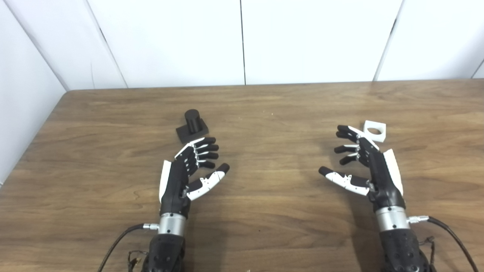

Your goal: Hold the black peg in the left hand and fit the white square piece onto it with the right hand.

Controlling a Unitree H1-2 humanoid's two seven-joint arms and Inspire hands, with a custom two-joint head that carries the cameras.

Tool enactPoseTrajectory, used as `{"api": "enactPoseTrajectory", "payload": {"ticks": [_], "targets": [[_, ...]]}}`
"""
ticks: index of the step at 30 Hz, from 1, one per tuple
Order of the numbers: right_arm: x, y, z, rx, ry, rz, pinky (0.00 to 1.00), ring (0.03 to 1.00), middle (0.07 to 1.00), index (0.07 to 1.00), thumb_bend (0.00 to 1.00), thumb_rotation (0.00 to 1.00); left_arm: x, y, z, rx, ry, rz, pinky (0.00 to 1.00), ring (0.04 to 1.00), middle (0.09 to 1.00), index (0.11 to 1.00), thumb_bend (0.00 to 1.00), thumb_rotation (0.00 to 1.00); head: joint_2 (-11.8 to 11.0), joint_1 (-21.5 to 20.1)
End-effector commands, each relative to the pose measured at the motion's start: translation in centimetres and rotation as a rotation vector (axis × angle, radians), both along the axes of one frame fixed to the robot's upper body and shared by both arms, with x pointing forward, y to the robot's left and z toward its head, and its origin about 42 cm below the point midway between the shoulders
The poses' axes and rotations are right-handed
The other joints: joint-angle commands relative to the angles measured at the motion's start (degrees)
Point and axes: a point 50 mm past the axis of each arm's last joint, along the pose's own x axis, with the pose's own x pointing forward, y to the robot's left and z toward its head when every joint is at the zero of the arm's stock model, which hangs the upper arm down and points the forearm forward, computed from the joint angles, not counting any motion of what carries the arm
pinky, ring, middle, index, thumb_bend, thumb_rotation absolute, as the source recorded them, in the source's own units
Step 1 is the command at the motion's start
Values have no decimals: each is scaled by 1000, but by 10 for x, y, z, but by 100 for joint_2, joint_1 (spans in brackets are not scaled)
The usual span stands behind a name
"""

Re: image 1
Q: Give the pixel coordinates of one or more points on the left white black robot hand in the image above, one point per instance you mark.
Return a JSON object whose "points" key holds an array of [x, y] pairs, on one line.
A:
{"points": [[174, 189]]}

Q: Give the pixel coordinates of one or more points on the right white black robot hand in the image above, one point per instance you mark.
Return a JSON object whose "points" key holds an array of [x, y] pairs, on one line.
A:
{"points": [[382, 181]]}

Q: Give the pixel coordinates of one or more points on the white square piece with hole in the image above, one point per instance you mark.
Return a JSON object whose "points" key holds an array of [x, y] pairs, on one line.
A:
{"points": [[382, 136]]}

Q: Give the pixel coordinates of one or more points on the black peg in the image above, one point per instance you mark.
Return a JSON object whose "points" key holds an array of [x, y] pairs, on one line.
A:
{"points": [[193, 121]]}

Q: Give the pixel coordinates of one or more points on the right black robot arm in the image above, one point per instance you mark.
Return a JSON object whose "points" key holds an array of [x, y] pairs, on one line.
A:
{"points": [[401, 249]]}

